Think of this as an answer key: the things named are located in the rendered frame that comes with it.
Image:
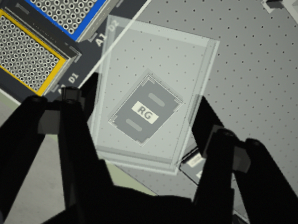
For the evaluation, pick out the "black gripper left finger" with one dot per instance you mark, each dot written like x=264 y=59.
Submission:
x=85 y=178

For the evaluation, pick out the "yellow tip rack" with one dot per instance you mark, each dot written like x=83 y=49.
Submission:
x=31 y=53

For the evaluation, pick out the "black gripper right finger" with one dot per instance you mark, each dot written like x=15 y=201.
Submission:
x=267 y=196

